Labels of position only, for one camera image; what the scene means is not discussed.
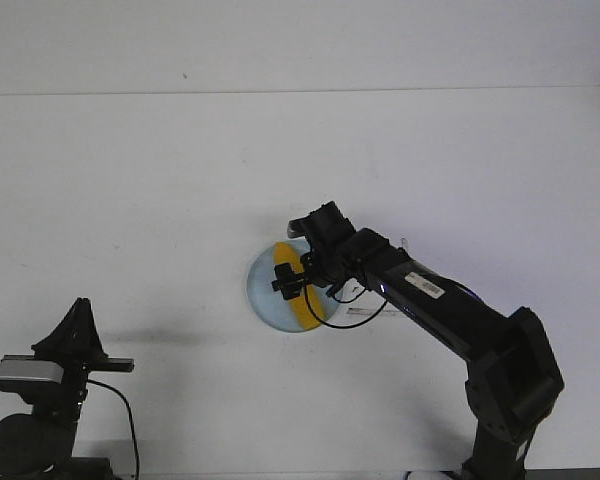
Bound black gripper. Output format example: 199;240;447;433
271;245;350;300
2;298;134;373

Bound light blue round plate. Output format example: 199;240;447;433
246;239;322;333

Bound yellow toy corn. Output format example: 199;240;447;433
272;242;324;331

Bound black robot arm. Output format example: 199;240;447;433
272;202;564;479
0;298;134;479

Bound clear tape strip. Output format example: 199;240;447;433
346;307;404;318

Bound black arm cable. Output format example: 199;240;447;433
87;379;141;480
303;279;391;330

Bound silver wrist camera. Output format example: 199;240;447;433
287;217;309;239

